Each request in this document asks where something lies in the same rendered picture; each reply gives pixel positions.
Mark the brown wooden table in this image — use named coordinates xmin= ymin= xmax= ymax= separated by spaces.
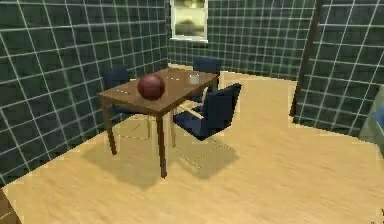
xmin=96 ymin=67 xmax=220 ymax=179

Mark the dark blue chair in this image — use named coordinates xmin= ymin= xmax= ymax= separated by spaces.
xmin=191 ymin=56 xmax=222 ymax=103
xmin=101 ymin=66 xmax=152 ymax=139
xmin=170 ymin=82 xmax=243 ymax=168

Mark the brown wooden furniture corner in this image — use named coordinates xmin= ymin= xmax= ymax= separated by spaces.
xmin=0 ymin=188 xmax=23 ymax=224

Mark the dark red ball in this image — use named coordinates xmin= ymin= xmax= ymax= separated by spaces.
xmin=137 ymin=73 xmax=166 ymax=101

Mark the grey blue furniture piece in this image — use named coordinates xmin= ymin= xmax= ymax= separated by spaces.
xmin=358 ymin=84 xmax=384 ymax=151

